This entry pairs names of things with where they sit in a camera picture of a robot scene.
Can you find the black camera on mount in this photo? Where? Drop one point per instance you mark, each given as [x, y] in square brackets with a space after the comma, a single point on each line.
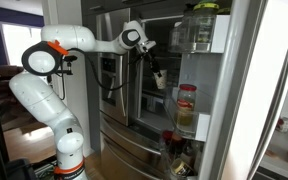
[68, 60]

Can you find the stainless steel left fridge door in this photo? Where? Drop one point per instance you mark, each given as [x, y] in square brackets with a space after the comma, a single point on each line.
[112, 68]

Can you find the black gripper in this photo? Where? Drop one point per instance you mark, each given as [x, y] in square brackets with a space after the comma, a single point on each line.
[149, 57]

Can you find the dark wooden table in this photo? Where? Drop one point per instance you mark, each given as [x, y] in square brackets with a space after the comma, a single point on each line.
[12, 114]

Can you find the white paper cup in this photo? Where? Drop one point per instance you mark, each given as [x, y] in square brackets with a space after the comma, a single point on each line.
[161, 82]

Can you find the lower door shelf bin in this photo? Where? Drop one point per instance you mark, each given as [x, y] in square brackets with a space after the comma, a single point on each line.
[173, 146]

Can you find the green lid clear jar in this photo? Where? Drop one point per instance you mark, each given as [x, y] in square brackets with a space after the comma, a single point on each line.
[204, 18]

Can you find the red lid glass jar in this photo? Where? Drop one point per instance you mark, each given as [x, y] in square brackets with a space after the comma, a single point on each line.
[185, 103]

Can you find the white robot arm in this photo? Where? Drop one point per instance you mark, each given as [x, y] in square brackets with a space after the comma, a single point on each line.
[44, 102]

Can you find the middle door shelf bin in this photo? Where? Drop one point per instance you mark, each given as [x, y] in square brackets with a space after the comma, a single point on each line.
[198, 129]

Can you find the door shelf bin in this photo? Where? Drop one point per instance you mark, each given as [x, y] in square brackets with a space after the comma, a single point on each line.
[181, 37]
[173, 146]
[198, 129]

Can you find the top door shelf bin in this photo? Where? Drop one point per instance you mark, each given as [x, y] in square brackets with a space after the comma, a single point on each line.
[181, 37]

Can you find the stainless freezer drawer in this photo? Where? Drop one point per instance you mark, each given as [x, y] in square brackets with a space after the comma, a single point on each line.
[129, 152]

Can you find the open right fridge door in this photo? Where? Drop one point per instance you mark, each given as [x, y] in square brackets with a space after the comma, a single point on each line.
[241, 83]

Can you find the yellow lid jar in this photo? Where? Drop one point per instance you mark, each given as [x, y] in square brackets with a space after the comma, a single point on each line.
[180, 168]

